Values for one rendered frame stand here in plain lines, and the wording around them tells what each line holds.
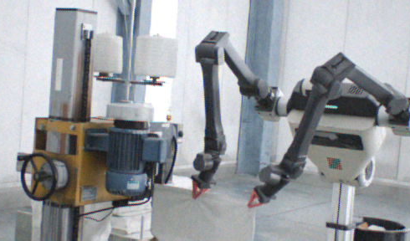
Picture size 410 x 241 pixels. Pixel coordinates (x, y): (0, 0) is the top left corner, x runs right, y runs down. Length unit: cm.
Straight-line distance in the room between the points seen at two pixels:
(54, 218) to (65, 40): 67
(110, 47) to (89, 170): 51
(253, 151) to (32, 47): 485
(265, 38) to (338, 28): 116
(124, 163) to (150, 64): 39
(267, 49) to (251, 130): 132
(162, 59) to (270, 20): 892
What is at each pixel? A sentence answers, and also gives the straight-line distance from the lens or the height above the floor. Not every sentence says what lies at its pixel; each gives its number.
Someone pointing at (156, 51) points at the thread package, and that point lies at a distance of 276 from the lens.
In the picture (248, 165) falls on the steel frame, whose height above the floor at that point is 19.
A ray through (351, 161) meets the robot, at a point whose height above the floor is 124.
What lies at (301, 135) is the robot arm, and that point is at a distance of 262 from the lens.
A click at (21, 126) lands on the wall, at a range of 803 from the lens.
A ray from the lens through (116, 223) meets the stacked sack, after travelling 581.
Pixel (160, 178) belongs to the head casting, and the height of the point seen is 109.
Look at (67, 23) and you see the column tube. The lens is 278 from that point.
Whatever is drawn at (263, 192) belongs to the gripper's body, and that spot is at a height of 113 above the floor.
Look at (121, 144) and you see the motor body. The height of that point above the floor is 128.
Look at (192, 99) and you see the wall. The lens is 1046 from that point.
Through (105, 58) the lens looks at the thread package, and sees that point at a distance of 294.
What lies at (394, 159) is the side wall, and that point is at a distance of 1103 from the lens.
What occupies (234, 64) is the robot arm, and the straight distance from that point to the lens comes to 290.
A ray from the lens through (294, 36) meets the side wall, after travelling 1169.
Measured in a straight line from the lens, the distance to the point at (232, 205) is 286.
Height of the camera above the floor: 154
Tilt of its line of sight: 4 degrees down
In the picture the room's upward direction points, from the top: 5 degrees clockwise
